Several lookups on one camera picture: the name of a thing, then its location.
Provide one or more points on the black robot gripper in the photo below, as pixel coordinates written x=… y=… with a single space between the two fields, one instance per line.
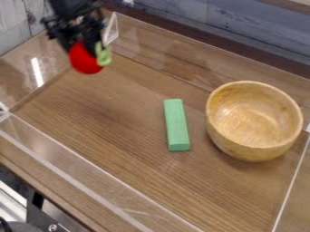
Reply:
x=76 y=17

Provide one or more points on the wooden bowl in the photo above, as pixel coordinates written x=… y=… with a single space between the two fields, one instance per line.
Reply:
x=253 y=120

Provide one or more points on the green rectangular block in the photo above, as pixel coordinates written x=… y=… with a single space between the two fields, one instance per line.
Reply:
x=176 y=118

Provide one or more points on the black table leg bracket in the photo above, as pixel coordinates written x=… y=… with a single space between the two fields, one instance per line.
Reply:
x=38 y=217

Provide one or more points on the red plush strawberry toy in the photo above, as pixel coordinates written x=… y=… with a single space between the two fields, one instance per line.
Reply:
x=90 y=63

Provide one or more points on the clear acrylic corner bracket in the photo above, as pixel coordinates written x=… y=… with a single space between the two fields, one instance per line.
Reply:
x=110 y=32

